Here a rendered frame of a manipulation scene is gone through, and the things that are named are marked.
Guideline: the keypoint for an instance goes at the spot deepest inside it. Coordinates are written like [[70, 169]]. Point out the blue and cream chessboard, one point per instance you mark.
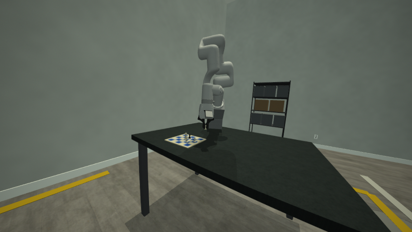
[[179, 140]]

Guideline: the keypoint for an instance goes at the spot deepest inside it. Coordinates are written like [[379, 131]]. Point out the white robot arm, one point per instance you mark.
[[211, 49]]

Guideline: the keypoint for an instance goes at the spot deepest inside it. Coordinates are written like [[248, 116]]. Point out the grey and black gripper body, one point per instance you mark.
[[205, 106]]

